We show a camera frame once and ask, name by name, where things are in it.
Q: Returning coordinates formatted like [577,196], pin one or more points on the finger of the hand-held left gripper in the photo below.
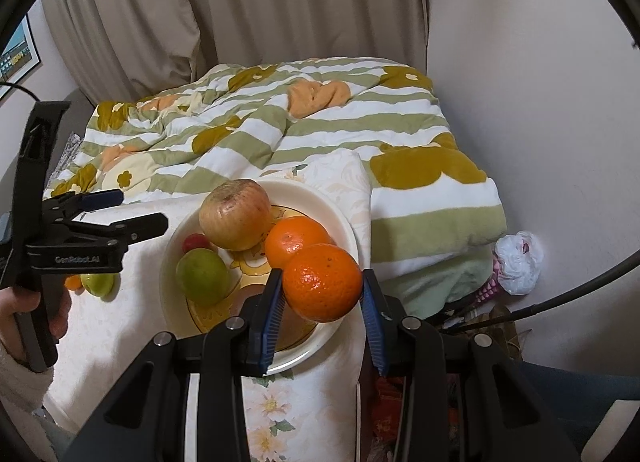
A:
[130,231]
[100,199]

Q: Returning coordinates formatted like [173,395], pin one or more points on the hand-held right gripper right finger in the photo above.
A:
[374,327]

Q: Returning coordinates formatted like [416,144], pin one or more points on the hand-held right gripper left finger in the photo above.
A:
[270,322]

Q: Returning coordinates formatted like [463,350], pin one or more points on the large deep orange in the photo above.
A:
[322,282]

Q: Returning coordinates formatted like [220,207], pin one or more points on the small red fruit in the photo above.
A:
[195,243]

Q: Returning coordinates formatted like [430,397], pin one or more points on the green apple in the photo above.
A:
[202,274]

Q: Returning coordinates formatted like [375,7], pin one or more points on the light orange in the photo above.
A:
[292,239]

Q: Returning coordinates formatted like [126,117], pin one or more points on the brownish red apple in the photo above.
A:
[235,214]

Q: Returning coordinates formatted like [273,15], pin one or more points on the cream plate with bear print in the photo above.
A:
[320,204]

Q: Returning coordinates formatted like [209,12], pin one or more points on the person's left forearm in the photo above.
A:
[25,387]

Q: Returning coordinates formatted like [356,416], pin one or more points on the person's left hand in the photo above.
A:
[12,304]

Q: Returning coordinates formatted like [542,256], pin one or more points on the small orange-red fruit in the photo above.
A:
[74,283]

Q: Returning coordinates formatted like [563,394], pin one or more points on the grey patterned pillow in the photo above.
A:
[72,149]

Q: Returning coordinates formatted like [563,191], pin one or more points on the small green lime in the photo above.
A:
[98,284]

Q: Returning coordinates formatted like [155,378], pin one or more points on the light green cloth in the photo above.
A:
[440,282]

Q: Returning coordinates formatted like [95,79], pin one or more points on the grey headboard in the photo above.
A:
[75,116]

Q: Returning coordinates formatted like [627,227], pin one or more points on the red patterned bag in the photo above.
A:
[387,417]

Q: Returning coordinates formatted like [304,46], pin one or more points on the white floral tablecloth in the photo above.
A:
[300,417]

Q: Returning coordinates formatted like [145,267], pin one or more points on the pink patterned cloth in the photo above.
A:
[486,288]

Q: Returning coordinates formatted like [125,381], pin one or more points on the white plastic bag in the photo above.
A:
[520,262]

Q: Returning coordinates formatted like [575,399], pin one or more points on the green striped floral blanket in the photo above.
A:
[350,131]

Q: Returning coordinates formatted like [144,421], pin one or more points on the dark blue cloth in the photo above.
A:
[590,402]

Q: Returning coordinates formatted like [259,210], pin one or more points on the beige curtain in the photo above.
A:
[250,6]

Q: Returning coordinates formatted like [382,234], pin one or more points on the wall poster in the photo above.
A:
[15,56]

